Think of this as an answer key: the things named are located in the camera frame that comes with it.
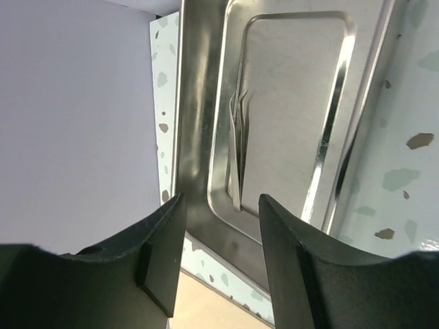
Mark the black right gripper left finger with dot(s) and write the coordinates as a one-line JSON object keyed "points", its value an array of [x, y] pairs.
{"points": [[128, 280]]}

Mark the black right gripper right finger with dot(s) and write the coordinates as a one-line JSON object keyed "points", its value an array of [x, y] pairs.
{"points": [[317, 281]]}

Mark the steel tweezers short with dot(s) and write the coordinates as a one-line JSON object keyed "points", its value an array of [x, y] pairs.
{"points": [[237, 144]]}

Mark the stainless steel tray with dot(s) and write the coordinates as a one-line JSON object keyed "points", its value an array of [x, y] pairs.
{"points": [[313, 70]]}

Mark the beige cloth mat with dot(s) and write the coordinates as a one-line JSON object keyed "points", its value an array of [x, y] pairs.
{"points": [[219, 301]]}

